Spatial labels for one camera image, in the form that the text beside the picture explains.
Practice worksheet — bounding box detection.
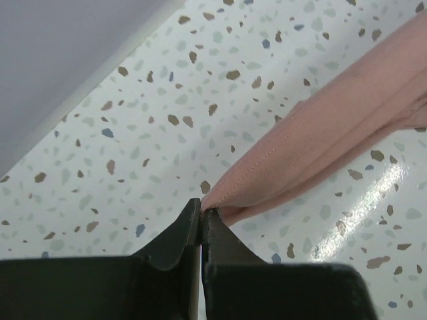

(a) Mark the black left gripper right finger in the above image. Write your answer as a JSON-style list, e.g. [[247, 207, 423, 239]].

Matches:
[[201, 209, 377, 320]]

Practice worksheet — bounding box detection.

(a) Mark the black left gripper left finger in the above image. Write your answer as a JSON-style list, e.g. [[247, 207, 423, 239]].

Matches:
[[1, 199, 200, 319]]

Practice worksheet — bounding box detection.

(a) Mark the salmon pink t shirt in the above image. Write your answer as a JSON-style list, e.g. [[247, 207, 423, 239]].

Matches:
[[201, 11, 426, 224]]

